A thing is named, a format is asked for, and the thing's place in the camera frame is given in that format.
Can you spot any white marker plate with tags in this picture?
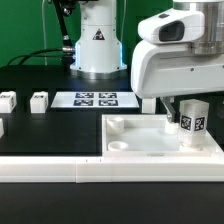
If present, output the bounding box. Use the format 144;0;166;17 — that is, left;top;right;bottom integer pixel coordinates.
51;92;139;108

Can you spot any black cable bundle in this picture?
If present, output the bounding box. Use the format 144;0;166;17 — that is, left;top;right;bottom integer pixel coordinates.
6;48;73;67

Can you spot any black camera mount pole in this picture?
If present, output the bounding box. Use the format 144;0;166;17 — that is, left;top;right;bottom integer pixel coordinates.
48;0;78;70

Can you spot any white L-shaped obstacle fence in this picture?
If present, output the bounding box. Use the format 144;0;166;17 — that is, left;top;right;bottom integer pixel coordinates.
0;138;224;183

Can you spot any white square table top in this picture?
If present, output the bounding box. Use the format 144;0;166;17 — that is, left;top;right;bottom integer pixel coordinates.
102;115;215;157

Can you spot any white block at left edge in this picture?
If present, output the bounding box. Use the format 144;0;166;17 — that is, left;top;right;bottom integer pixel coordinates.
0;118;4;139

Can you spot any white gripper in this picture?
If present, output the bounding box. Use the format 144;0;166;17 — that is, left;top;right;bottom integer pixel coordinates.
131;41;224;123

